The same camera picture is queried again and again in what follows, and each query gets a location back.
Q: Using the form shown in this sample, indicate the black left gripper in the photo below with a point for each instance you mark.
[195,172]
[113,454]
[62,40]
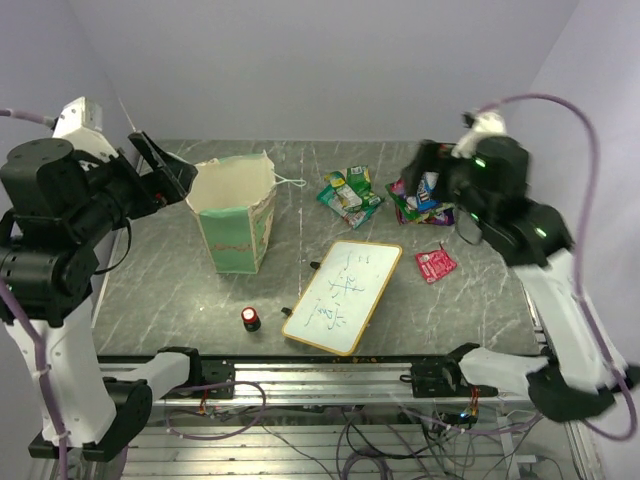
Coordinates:
[169,183]

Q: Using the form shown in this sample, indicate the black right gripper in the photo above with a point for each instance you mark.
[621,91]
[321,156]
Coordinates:
[436,156]

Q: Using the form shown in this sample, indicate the blue M&M's candy bag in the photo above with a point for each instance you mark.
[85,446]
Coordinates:
[424,201]

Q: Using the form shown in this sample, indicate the purple Fox's berries candy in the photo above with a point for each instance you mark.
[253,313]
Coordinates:
[439,216]

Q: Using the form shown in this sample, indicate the red snack packet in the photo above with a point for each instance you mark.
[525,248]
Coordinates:
[435,265]

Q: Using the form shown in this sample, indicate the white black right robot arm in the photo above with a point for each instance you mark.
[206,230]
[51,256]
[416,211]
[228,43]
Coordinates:
[578,376]

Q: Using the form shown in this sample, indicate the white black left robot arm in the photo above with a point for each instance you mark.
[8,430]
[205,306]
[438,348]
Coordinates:
[65,199]

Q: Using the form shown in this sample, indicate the small yellow-framed whiteboard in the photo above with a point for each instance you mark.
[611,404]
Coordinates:
[336,306]

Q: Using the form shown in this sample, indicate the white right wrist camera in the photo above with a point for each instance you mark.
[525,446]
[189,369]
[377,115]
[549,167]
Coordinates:
[480,126]

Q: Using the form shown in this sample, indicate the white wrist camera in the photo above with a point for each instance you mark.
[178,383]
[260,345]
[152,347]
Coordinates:
[480,126]
[80,123]

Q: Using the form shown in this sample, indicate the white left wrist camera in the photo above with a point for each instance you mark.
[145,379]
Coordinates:
[80,123]

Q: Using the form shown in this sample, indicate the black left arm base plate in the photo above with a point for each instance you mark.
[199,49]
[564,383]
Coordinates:
[213,372]

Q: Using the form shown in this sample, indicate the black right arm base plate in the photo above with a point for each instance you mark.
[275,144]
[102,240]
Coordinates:
[441,377]

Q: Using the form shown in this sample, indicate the aluminium frame rail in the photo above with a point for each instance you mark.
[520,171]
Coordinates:
[271,381]

